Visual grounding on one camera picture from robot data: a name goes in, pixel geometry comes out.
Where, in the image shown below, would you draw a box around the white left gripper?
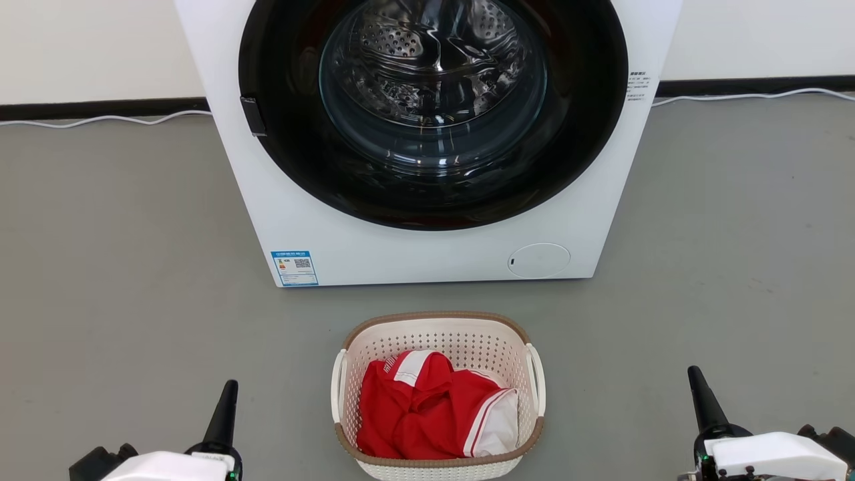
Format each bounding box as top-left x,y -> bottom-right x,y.
100,379 -> 243,481

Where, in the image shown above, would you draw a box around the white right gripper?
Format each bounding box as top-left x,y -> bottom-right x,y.
677,365 -> 850,481

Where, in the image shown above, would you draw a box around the white perforated laundry basket brown rim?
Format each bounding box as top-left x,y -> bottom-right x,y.
330,310 -> 547,481

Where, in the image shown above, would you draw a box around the blue energy label sticker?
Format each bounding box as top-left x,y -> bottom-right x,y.
270,250 -> 320,287

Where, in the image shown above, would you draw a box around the red and white jersey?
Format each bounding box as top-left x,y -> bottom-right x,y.
355,349 -> 520,461

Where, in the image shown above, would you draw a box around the round white filter cover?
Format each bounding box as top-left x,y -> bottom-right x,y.
507,242 -> 572,281

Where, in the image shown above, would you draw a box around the white front-load washing machine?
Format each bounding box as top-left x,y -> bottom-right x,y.
174,0 -> 684,289

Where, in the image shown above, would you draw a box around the black round washer door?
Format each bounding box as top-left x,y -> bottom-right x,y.
238,0 -> 630,232

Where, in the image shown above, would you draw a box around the black washer door handle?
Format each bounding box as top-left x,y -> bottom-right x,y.
240,96 -> 269,138

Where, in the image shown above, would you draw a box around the white floor cable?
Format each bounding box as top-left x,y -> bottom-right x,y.
651,87 -> 855,108
0,109 -> 214,130

